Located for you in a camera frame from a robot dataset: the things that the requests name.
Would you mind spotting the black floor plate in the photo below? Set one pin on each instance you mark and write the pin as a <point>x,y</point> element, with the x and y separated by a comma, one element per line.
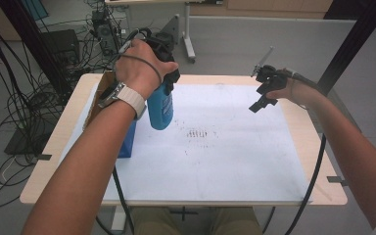
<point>23,143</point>

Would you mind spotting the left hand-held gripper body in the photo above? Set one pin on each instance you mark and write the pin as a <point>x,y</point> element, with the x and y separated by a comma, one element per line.
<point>164,49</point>

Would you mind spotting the wristwatch with beige band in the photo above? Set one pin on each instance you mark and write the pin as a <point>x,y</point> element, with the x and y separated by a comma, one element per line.
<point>133,99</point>

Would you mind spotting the white paper sheet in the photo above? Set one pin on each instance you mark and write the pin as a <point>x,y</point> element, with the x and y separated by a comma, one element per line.
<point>215,163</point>

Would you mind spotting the person's right hand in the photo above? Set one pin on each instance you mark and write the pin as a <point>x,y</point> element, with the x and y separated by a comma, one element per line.
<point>298,93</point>

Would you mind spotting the blue bottle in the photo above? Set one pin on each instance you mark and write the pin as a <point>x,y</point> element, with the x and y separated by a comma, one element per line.
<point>160,111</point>

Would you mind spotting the computer tower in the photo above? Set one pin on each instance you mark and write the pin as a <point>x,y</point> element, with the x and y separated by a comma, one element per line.
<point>106,32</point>

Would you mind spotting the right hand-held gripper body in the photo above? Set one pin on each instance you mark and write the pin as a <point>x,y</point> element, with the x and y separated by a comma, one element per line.
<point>271,80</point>

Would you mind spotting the white desk leg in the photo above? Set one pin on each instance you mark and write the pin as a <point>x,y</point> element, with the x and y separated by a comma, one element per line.
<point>188,36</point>

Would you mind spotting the blue cardboard box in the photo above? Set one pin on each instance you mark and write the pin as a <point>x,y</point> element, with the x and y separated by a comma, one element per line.
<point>127,143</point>

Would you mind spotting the metal table clip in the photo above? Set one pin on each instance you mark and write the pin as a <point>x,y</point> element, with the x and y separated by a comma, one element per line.
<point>44,157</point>
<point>337,179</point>

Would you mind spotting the black metal post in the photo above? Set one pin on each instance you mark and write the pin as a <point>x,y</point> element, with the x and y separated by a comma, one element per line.
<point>352,45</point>
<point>32,42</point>

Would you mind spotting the person's left hand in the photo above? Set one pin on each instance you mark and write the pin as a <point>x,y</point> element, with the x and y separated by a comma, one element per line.
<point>138,70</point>

